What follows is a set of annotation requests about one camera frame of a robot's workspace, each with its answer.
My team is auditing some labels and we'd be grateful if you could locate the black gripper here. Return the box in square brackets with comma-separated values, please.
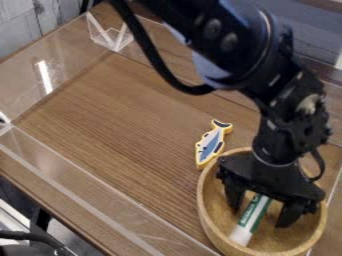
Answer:
[216, 150, 325, 228]

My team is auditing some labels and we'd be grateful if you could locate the green white marker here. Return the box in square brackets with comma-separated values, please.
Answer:
[228, 194, 271, 247]

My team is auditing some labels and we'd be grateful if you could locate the clear acrylic corner bracket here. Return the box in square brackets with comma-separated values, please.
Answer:
[85, 12, 133, 52]

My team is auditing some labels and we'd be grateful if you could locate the black cable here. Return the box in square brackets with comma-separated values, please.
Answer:
[0, 230, 68, 256]

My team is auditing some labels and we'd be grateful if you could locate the clear acrylic front wall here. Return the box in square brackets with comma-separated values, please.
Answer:
[0, 124, 219, 256]

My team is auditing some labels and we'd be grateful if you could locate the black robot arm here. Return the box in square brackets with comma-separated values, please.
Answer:
[108, 0, 331, 228]

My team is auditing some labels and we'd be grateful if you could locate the yellow blue fish toy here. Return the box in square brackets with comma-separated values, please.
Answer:
[195, 119, 232, 170]

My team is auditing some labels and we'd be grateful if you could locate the brown wooden bowl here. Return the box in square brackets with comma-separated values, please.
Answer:
[196, 156, 327, 256]

